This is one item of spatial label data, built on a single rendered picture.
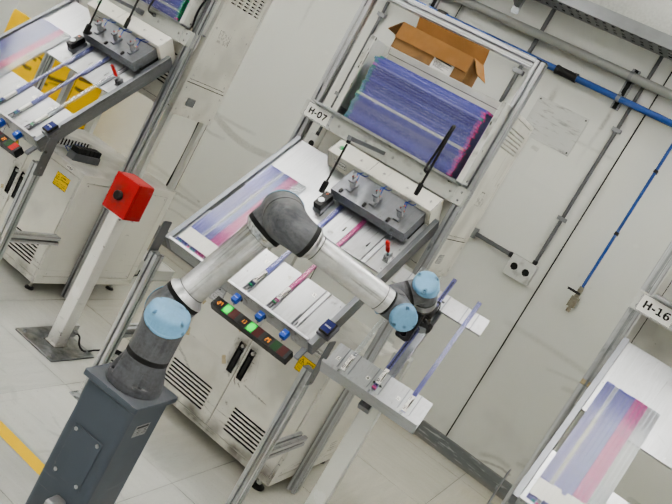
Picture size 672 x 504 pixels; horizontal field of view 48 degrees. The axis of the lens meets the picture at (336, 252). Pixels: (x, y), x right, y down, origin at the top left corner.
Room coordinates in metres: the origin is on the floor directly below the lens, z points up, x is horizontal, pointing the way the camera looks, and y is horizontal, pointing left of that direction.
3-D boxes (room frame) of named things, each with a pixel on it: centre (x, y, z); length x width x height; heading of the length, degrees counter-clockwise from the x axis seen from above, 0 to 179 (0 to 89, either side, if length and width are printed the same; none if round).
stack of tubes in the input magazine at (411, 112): (2.94, -0.02, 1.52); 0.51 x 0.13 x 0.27; 66
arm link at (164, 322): (1.86, 0.30, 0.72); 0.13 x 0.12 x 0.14; 14
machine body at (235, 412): (3.08, -0.01, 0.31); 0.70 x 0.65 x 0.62; 66
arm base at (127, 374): (1.85, 0.29, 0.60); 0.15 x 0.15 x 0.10
